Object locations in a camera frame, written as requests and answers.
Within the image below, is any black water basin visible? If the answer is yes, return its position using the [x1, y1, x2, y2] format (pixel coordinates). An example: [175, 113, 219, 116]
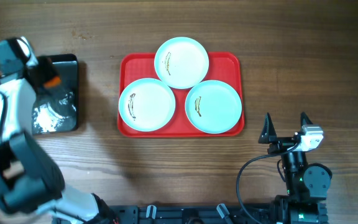
[32, 54, 79, 135]

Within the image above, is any red plastic tray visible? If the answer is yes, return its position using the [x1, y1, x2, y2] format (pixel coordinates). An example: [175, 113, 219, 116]
[117, 52, 242, 138]

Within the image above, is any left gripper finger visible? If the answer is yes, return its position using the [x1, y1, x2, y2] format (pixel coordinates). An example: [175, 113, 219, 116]
[37, 56, 60, 82]
[35, 83, 52, 96]

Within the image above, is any orange sponge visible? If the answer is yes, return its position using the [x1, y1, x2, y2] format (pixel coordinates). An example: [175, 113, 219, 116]
[43, 76, 62, 88]

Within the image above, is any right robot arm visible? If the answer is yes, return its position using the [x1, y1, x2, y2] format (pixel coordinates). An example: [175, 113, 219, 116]
[259, 113, 333, 224]

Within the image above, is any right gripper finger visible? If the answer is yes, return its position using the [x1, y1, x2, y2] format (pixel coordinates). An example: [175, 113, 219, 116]
[258, 113, 277, 144]
[300, 112, 313, 126]

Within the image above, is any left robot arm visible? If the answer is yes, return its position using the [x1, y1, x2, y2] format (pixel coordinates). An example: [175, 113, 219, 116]
[0, 37, 119, 223]

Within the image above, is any white plate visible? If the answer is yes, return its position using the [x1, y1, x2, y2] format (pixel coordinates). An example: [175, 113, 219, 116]
[185, 80, 242, 134]
[154, 37, 209, 90]
[118, 78, 176, 132]

